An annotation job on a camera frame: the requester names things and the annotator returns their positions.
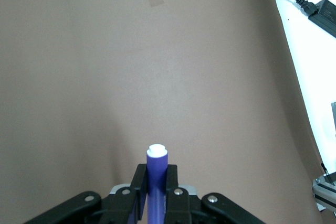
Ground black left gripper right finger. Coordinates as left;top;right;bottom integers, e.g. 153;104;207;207
164;164;191;224

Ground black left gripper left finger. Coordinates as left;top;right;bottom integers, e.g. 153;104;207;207
103;163;149;224

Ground purple marker pen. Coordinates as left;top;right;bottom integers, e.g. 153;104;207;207
145;143;169;224

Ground black power adapter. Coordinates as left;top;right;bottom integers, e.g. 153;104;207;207
308;0;336;37

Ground silver metal table bracket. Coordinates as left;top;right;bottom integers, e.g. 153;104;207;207
311;174;336;212

